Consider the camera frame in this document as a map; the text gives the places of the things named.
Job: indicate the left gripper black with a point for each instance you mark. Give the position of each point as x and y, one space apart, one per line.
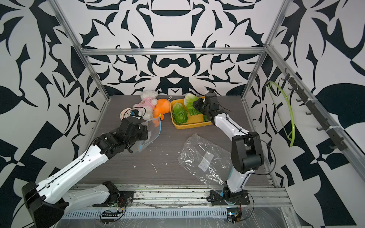
143 129

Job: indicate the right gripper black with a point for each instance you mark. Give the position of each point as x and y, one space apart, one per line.
197 105

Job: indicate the chinese cabbage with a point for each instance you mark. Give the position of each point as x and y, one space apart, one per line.
189 100
180 115

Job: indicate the clear zipper bag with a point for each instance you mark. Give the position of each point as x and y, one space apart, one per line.
153 130
208 162

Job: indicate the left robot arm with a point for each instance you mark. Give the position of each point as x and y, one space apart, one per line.
49 200

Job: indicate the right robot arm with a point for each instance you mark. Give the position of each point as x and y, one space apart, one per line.
246 150

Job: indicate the small pink alarm clock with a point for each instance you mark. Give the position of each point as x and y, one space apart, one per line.
125 113

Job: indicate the yellow plastic tray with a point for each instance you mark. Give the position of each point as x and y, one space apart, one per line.
192 121

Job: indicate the white teddy bear pink shirt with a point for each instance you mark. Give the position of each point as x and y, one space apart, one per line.
147 104

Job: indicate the orange plush toy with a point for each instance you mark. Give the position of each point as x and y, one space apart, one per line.
162 107

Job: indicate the left small circuit board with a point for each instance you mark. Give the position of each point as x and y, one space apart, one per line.
110 216

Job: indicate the small circuit board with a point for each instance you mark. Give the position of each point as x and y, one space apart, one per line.
110 216
234 216

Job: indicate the right small circuit board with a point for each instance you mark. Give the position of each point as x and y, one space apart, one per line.
234 216

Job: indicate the black hook rack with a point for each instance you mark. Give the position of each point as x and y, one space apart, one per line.
316 109

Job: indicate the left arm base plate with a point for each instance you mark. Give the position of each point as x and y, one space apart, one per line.
121 199

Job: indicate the green hoop on wall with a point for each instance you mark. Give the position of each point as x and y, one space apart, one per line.
291 135

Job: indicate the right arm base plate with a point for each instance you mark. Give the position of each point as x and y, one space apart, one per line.
226 197

